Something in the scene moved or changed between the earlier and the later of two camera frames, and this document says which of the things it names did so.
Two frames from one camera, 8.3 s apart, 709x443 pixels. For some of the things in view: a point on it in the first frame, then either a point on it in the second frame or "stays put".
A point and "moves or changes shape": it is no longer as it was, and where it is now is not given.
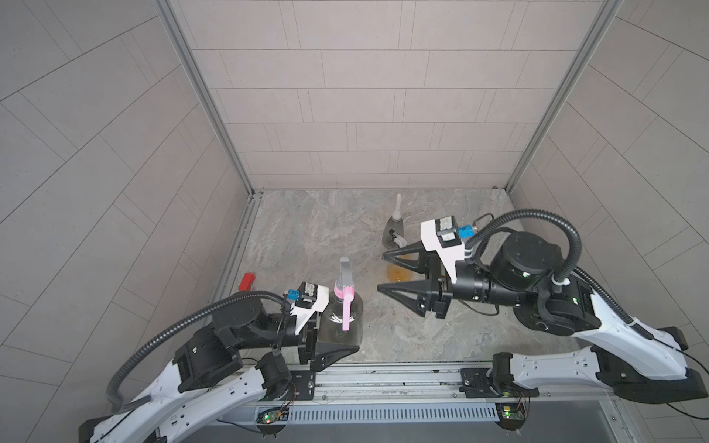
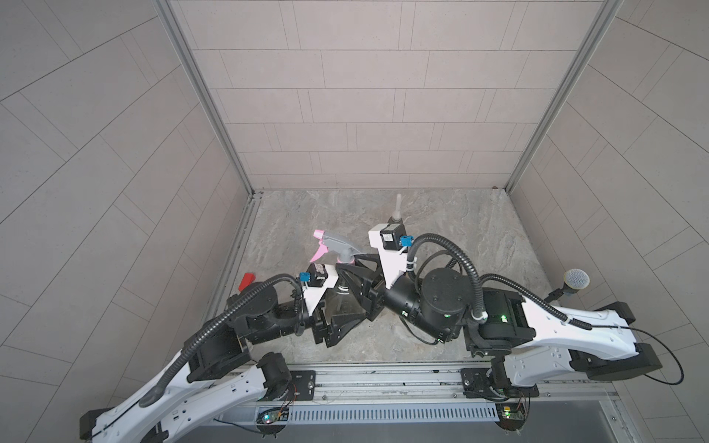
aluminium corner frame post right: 606,14 stays put
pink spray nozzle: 344,289 moves or changes shape
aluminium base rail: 425,394 stays put
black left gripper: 309,353 -> 329,331
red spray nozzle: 246,281 stays put
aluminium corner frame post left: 171,16 stays put
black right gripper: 438,284 -> 372,290
